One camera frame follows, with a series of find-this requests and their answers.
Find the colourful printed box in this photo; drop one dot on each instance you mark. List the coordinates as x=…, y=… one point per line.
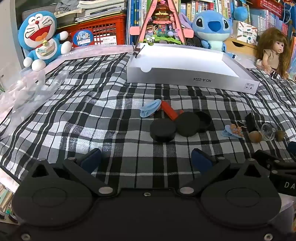
x=246, y=32

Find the brown haired doll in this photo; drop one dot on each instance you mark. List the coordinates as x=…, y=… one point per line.
x=274, y=48

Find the light blue hair clip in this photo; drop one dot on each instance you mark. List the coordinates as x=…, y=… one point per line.
x=150, y=107

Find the white cardboard box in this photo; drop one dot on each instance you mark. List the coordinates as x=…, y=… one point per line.
x=185, y=62

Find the red plastic crate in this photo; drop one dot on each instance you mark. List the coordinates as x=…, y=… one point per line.
x=104, y=29

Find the black white plaid cloth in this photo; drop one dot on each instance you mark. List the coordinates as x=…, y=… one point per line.
x=92, y=129

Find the blue clip with orange charm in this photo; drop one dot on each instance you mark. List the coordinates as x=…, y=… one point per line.
x=232, y=132

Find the clear plastic bag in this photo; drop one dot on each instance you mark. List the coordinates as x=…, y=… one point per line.
x=25, y=92

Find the blue alien plush toy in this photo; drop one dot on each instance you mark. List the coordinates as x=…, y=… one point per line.
x=211, y=25

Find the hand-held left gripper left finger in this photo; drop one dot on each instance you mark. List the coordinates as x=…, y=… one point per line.
x=91, y=159

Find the blue cat plush toy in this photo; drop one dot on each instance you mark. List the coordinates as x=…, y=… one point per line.
x=39, y=34

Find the brown nut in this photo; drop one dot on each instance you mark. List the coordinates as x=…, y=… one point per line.
x=280, y=135
x=255, y=136

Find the pink bubble wrap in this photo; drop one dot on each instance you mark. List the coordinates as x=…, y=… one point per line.
x=92, y=49

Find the stack of books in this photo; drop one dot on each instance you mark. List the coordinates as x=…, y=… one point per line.
x=99, y=9

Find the round blue sticker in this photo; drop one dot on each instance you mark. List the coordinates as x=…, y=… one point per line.
x=83, y=39

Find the row of blue books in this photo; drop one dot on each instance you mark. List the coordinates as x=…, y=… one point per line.
x=136, y=16

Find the pink triangular diorama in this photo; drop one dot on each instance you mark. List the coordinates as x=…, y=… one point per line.
x=161, y=25

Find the clear plastic cup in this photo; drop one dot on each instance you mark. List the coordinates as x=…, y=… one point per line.
x=267, y=132

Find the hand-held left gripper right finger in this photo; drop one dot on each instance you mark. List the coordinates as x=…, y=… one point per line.
x=201, y=160

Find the red plastic clip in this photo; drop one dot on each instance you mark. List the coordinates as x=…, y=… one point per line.
x=168, y=110

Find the row of pale books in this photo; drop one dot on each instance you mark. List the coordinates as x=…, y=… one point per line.
x=268, y=22

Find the blue white plush toy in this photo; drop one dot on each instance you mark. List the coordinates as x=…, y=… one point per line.
x=241, y=12

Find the row of upright books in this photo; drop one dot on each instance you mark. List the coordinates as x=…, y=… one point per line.
x=203, y=8

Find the black spoked wheel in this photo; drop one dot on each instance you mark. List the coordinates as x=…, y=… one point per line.
x=194, y=41

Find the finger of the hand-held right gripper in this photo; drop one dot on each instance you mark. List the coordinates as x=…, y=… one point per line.
x=266, y=160
x=292, y=146

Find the red plastic basket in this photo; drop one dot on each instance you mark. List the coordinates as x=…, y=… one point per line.
x=271, y=7

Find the grey cloth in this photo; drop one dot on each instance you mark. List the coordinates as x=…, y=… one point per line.
x=66, y=4

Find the black round disc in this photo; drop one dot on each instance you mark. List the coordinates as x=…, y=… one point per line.
x=205, y=120
x=163, y=131
x=188, y=124

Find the wooden drawer box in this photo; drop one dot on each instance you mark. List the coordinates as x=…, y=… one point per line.
x=240, y=47

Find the small black binder clip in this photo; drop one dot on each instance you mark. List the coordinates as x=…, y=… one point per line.
x=138, y=51

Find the blue bag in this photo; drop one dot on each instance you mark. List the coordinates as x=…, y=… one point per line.
x=289, y=11

